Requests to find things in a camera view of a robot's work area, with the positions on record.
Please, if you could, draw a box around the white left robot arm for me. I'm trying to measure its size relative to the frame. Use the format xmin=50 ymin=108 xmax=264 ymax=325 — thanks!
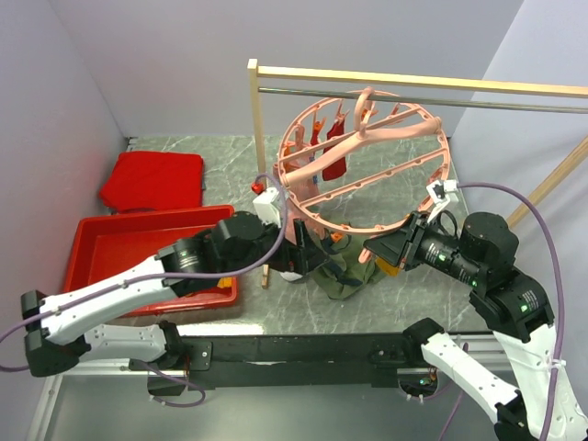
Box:
xmin=21 ymin=211 xmax=328 ymax=378

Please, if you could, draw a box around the mustard yellow sock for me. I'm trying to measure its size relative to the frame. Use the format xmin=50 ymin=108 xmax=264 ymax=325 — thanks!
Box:
xmin=375 ymin=257 xmax=400 ymax=277
xmin=217 ymin=277 xmax=235 ymax=289

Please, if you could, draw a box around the wooden clothes rack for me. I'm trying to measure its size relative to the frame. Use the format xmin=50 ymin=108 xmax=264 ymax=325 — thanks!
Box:
xmin=246 ymin=58 xmax=588 ymax=289

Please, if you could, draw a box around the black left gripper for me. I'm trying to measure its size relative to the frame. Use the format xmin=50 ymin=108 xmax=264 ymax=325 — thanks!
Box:
xmin=222 ymin=214 xmax=330 ymax=277

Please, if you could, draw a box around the dark red sock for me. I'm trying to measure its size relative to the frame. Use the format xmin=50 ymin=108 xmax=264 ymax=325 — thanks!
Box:
xmin=308 ymin=114 xmax=348 ymax=182

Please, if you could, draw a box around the red plastic bin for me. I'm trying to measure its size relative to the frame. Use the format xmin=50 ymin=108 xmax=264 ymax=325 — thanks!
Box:
xmin=62 ymin=205 xmax=239 ymax=318

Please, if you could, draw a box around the pink patterned sock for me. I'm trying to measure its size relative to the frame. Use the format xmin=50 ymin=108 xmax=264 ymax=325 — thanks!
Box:
xmin=279 ymin=141 xmax=323 ymax=283

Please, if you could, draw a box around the folded red cloth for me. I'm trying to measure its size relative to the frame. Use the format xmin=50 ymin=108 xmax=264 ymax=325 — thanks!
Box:
xmin=98 ymin=151 xmax=204 ymax=213

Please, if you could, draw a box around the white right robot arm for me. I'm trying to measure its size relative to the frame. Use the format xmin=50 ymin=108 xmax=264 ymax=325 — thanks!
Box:
xmin=364 ymin=212 xmax=587 ymax=440

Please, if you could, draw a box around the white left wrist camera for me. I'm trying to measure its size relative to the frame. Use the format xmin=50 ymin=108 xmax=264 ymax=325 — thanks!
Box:
xmin=252 ymin=183 xmax=281 ymax=228

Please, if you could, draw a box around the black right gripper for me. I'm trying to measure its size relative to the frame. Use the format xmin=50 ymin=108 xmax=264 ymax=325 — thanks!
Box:
xmin=361 ymin=207 xmax=481 ymax=281

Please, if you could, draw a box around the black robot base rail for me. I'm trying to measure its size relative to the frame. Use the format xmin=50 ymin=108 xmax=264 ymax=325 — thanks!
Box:
xmin=150 ymin=333 xmax=431 ymax=390

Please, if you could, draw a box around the pink round clip hanger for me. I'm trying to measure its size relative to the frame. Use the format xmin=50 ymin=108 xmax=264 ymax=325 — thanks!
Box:
xmin=277 ymin=87 xmax=451 ymax=237

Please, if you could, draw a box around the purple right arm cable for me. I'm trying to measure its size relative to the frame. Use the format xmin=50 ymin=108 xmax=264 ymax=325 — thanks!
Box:
xmin=435 ymin=182 xmax=567 ymax=441

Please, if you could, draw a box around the olive green sock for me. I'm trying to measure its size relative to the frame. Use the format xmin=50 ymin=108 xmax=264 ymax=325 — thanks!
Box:
xmin=311 ymin=234 xmax=386 ymax=300

